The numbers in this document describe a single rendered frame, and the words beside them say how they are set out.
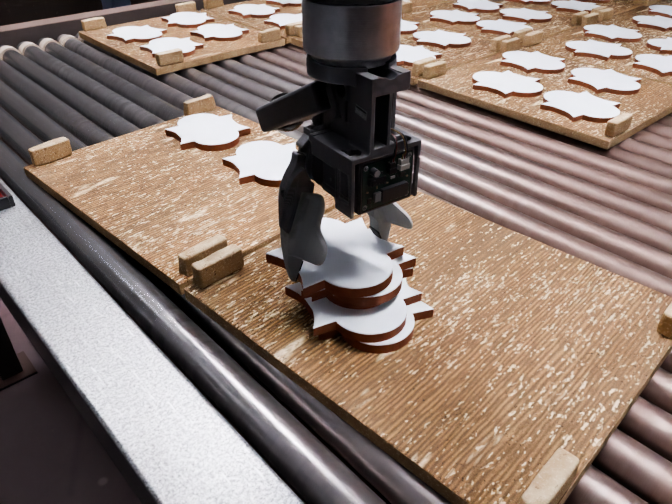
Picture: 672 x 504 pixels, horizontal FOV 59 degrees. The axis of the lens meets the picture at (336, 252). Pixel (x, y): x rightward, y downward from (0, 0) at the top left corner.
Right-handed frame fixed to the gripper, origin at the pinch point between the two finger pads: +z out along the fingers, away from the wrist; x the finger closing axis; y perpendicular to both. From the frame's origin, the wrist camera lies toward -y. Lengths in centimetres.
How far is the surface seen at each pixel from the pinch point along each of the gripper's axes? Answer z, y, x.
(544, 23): 6, -63, 111
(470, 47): 6, -58, 79
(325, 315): 3.4, 4.2, -4.1
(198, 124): 4.5, -48.8, 6.2
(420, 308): 4.5, 7.6, 5.0
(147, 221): 5.7, -26.0, -11.0
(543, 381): 5.7, 20.3, 8.3
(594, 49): 5, -39, 98
